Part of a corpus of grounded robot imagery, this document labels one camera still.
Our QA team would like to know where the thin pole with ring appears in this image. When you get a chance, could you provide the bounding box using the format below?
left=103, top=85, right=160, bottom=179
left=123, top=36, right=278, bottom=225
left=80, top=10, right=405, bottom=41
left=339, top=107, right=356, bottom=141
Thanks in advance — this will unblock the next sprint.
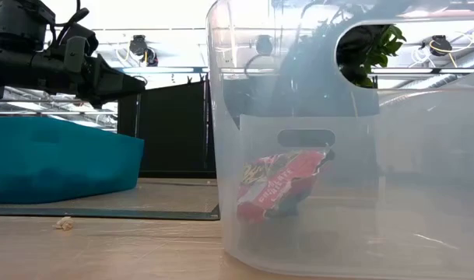
left=134, top=75, right=149, bottom=138

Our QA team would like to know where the green leafy plant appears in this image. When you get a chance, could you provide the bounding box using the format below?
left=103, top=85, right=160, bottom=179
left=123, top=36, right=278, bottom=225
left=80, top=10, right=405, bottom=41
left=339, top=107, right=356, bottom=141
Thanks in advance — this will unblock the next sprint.
left=298, top=15, right=408, bottom=89

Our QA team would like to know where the teal plastic bin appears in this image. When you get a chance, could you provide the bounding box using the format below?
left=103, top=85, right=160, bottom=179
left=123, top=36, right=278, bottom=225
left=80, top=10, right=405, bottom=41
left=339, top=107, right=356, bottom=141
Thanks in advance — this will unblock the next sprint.
left=0, top=116, right=146, bottom=205

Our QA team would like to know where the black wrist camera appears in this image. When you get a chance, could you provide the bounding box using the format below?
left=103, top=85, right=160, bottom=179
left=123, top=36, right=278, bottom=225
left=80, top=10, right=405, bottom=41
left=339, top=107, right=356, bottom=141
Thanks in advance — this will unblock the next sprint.
left=58, top=22, right=100, bottom=56

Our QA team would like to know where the clear plastic bin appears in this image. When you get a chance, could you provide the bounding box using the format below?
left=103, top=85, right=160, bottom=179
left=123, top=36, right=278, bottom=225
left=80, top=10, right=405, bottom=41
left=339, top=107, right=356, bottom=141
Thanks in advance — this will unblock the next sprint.
left=205, top=0, right=474, bottom=280

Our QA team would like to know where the grey bordered mesh mat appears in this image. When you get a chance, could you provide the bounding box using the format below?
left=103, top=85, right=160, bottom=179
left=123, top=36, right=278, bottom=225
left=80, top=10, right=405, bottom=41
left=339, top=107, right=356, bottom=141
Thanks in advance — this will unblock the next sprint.
left=0, top=177, right=221, bottom=222

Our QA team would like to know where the red Chewy granola bar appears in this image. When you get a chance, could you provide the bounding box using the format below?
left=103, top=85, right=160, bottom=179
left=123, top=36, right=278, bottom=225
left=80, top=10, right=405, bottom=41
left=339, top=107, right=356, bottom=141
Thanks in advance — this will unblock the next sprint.
left=236, top=149, right=335, bottom=226

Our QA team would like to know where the black panel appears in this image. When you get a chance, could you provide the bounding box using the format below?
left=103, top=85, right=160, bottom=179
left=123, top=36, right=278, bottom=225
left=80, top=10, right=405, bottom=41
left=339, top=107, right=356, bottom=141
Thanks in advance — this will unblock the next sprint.
left=117, top=75, right=218, bottom=179

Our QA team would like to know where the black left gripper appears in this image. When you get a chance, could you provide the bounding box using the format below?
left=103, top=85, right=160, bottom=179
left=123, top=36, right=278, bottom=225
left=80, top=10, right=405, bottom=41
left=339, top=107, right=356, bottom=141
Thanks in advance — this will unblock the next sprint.
left=0, top=37, right=146, bottom=110

